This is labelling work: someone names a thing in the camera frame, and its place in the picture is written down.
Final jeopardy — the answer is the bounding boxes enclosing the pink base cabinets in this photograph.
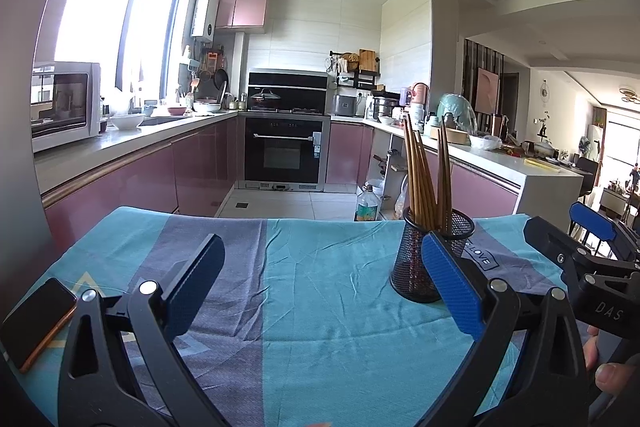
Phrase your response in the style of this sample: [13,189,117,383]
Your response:
[326,122,375,186]
[42,117,240,238]
[450,159,521,215]

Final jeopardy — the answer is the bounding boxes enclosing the green dome cover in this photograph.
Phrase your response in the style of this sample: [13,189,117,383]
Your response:
[436,93,478,134]

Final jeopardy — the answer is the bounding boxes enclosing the pink wall cabinet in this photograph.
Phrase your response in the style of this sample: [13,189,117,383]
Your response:
[212,0,270,29]

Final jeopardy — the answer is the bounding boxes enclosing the black chair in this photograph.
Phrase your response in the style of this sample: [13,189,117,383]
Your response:
[575,157,601,218]

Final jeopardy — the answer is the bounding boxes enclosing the grey rice cooker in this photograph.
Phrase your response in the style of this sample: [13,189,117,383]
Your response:
[333,94,360,116]

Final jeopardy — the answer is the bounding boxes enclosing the steel steamer pot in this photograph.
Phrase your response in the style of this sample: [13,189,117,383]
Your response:
[372,96,400,122]

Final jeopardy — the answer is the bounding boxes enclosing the pink wall picture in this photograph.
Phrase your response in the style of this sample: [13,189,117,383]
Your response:
[475,68,500,115]

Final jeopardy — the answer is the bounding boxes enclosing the white plastic bag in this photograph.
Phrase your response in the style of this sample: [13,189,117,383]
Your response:
[469,134,502,151]

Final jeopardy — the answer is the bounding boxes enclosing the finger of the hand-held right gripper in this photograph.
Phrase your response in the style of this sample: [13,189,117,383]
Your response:
[523,215,640,339]
[570,201,640,261]

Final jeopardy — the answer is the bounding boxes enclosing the smartphone with orange case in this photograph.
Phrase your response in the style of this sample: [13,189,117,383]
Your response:
[0,277,78,374]

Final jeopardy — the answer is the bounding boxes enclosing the white microwave oven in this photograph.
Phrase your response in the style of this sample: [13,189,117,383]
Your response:
[31,62,102,152]

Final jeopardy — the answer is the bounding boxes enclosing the black mesh holder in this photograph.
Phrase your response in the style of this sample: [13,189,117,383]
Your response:
[389,206,476,303]

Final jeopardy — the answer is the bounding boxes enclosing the black wall rack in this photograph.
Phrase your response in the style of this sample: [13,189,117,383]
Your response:
[328,52,382,90]

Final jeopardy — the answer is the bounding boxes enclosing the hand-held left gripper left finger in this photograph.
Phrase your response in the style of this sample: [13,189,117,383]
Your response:
[56,233,227,427]

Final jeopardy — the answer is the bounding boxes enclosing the white bowl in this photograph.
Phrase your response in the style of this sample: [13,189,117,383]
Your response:
[109,113,147,131]

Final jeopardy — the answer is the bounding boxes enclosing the cooking oil bottle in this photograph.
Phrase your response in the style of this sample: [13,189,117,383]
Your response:
[355,184,381,223]

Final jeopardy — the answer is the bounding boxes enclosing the white kitchen countertop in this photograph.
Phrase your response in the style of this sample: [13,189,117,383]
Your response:
[330,114,585,233]

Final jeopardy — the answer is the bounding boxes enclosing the bundle of wooden chopsticks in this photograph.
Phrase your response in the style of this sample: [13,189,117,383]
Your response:
[400,112,455,288]

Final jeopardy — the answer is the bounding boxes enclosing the kitchen window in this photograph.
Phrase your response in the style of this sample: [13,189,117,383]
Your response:
[52,0,193,98]

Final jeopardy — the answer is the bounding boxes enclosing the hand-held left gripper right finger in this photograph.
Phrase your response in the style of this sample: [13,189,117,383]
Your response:
[421,231,588,427]

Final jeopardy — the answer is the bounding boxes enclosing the person's right hand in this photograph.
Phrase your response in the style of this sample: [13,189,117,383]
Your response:
[584,325,640,394]

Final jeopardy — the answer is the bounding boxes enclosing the teal grey printed tablecloth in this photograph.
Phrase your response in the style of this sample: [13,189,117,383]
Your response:
[0,206,576,427]

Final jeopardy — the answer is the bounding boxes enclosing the grey kitchen countertop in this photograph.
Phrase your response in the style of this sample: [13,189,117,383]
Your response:
[32,111,240,195]

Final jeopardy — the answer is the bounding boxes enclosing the black integrated stove oven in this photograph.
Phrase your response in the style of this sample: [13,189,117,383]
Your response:
[237,70,337,192]

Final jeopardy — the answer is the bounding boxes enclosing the white water heater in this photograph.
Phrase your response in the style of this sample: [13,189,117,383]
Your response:
[191,0,219,38]

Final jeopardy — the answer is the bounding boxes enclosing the pot with glass lid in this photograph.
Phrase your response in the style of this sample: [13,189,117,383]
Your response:
[249,88,282,108]

